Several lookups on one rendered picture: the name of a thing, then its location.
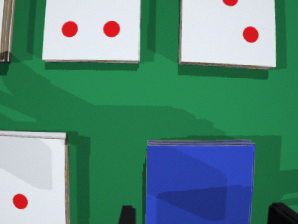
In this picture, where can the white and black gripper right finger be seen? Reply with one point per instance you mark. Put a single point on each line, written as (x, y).
(279, 213)

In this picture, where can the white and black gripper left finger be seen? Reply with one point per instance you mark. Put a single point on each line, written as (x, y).
(128, 215)

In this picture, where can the green felt playing mat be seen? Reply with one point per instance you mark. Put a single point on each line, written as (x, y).
(110, 110)

